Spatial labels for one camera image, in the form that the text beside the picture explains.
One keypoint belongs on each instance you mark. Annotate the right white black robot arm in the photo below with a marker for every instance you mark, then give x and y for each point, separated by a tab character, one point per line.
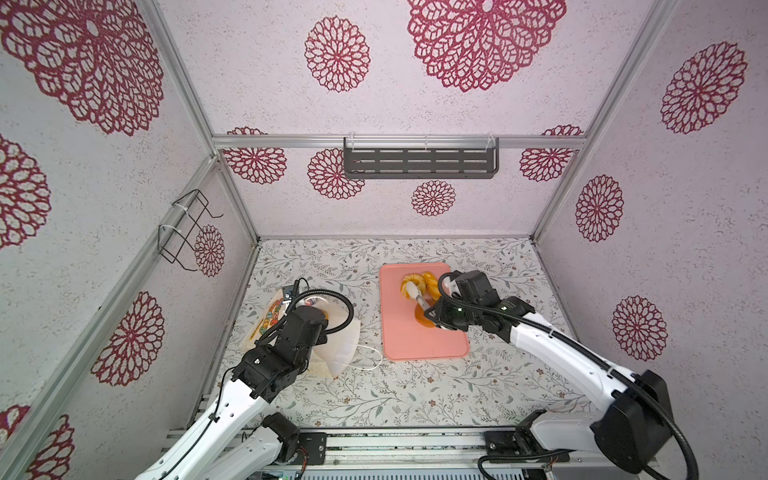
632	418

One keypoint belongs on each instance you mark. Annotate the pink plastic tray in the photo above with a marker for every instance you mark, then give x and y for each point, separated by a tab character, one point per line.
404	337

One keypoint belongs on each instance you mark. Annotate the grey slotted wall shelf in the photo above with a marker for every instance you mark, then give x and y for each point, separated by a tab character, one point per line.
423	163

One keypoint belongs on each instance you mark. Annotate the round fake bread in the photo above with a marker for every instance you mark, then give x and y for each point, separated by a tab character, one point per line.
422	319

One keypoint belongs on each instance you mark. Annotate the orange fake bread roll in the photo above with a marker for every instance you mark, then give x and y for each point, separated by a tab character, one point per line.
416	278

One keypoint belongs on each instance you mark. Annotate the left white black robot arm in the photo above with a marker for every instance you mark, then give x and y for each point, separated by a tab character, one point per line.
201	445

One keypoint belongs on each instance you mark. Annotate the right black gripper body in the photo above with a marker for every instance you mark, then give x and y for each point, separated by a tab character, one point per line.
451	320

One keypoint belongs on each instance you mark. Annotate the black wire wall rack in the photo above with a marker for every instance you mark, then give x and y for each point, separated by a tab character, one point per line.
193	242

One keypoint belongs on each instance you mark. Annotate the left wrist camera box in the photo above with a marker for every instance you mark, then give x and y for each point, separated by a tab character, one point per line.
289	291

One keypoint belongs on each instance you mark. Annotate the yellow fluted fake cake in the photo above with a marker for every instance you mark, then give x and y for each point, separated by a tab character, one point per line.
429	282

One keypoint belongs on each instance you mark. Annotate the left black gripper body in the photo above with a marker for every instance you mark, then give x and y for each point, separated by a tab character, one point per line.
302	363

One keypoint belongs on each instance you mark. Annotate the metal tongs with white tips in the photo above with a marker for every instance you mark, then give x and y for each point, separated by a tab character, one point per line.
413	292

